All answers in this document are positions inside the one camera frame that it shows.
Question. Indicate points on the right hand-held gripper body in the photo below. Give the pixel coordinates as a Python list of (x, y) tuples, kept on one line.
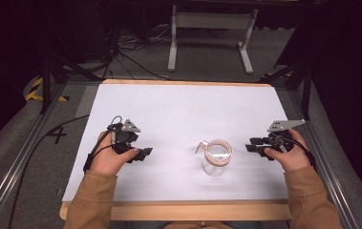
[(280, 135)]

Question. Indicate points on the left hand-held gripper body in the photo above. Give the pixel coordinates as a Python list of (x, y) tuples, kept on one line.
[(125, 135)]

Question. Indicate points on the clear glass jar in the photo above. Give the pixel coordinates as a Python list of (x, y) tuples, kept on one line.
[(217, 157)]

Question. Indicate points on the person's left hand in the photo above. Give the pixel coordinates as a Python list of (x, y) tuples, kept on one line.
[(113, 157)]

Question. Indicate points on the person's right hand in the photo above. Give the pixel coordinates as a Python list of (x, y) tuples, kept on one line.
[(291, 156)]

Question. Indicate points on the white paper sheet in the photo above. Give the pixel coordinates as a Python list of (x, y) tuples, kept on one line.
[(181, 133)]

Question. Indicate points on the black metal stand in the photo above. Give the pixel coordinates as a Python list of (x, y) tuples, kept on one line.
[(296, 79), (54, 70)]

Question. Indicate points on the yellow black hazard tape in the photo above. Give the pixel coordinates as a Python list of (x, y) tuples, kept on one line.
[(38, 92)]

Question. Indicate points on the aluminium rail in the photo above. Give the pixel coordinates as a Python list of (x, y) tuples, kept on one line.
[(16, 162), (325, 165)]

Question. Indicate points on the white metal table frame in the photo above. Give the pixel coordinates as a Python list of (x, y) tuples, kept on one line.
[(210, 38)]

